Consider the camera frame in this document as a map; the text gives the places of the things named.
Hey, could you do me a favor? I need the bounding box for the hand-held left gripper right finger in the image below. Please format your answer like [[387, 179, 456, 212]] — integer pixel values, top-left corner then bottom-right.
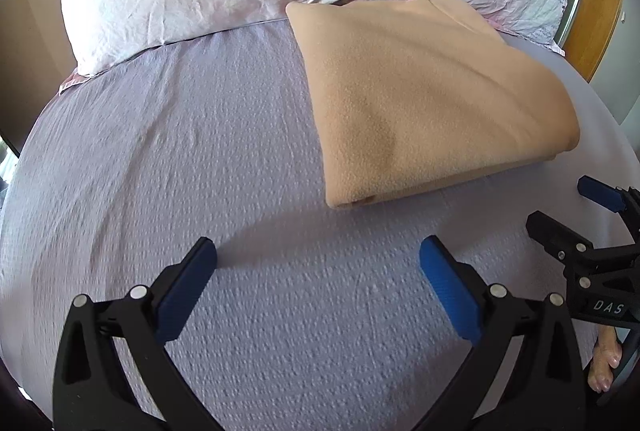
[[419, 235, 589, 431]]

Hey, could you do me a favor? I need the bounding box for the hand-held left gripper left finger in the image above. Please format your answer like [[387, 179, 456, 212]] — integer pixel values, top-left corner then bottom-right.
[[52, 237, 218, 431]]

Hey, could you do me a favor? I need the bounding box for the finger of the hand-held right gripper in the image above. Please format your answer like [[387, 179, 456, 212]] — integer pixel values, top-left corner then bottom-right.
[[525, 210, 597, 273], [577, 176, 640, 237]]

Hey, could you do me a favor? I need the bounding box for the person's right hand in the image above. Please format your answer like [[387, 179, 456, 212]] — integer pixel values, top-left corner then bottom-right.
[[587, 326, 624, 394]]

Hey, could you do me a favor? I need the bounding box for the lavender textured bed sheet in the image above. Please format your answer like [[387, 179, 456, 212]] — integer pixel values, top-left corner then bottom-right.
[[0, 17, 640, 431]]

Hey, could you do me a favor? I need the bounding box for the folded beige fleece blanket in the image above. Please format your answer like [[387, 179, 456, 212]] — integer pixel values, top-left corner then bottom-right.
[[285, 0, 581, 211]]

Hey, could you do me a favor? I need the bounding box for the pink striped cloth edge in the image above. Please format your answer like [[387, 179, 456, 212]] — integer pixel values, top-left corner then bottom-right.
[[59, 67, 97, 96]]

